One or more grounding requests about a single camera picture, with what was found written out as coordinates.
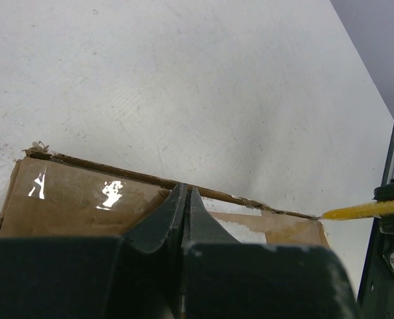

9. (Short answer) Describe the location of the brown cardboard express box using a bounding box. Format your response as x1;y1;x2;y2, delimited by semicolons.
0;142;328;247

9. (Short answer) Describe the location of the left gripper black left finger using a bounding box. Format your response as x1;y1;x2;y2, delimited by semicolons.
0;184;187;318

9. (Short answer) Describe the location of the yellow utility knife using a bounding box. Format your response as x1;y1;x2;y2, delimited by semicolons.
318;200;394;221

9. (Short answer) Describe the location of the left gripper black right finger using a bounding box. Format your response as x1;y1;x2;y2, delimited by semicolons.
183;188;360;318

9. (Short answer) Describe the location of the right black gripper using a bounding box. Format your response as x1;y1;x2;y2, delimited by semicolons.
357;125;394;318

